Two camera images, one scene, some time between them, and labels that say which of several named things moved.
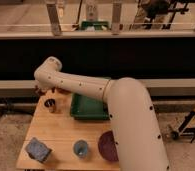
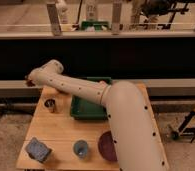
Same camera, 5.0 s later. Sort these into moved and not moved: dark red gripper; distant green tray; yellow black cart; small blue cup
Moved: dark red gripper
Not moved: distant green tray; small blue cup; yellow black cart
